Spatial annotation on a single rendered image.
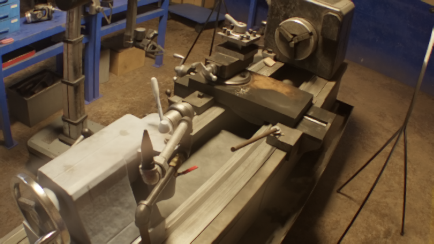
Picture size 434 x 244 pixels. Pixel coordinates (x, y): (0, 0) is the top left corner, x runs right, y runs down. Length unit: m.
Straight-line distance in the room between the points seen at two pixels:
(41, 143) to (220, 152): 1.33
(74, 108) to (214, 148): 1.02
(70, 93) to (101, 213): 1.52
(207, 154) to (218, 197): 0.42
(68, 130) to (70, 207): 1.67
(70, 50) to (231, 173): 1.26
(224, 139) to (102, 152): 0.98
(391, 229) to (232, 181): 1.69
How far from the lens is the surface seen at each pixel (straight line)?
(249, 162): 1.56
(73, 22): 2.24
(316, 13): 2.41
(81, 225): 0.93
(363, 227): 2.74
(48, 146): 2.59
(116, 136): 1.04
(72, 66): 2.32
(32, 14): 3.14
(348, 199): 2.91
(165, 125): 1.06
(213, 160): 1.73
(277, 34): 2.30
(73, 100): 2.41
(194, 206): 1.31
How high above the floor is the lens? 1.75
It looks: 30 degrees down
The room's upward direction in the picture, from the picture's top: 8 degrees clockwise
